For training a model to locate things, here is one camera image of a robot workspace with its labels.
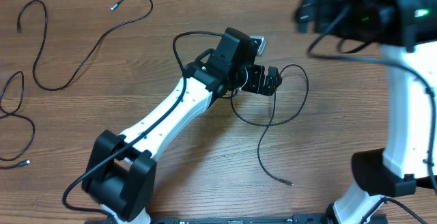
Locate black USB cable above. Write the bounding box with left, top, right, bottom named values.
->
left=16, top=0, right=154, bottom=92
left=230, top=64, right=310, bottom=187
left=0, top=70, right=36, bottom=169

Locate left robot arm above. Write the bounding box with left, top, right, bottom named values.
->
left=81, top=27, right=281, bottom=223

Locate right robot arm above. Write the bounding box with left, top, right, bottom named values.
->
left=295, top=0, right=436, bottom=223

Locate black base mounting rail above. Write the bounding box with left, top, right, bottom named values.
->
left=151, top=213, right=334, bottom=224

